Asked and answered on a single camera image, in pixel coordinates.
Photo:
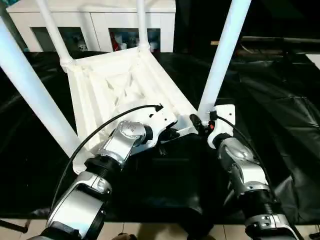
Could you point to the white plastic table leg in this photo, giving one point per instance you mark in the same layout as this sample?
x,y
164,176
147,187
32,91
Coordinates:
x,y
30,82
222,55
142,25
53,32

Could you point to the white plastic table top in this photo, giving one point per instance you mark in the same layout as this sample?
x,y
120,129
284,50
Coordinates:
x,y
100,82

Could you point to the black mat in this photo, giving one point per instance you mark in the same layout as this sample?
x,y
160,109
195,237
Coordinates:
x,y
175,175

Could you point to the small tan block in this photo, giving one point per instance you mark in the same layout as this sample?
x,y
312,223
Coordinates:
x,y
214,43

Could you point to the black left robot foot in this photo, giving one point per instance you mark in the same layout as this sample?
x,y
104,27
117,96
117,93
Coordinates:
x,y
126,236

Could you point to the white flat board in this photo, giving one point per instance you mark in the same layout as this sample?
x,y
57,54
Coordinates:
x,y
313,58

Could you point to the white cabinet with glass doors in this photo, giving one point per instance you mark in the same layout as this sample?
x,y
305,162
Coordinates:
x,y
100,17

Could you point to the black slanted stand leg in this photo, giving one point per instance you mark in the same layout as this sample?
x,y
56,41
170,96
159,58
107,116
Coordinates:
x,y
13,226

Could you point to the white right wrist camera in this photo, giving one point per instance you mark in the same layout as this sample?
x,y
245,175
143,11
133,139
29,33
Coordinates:
x,y
225,112

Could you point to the black rail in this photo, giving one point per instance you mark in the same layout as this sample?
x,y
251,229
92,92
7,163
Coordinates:
x,y
275,39

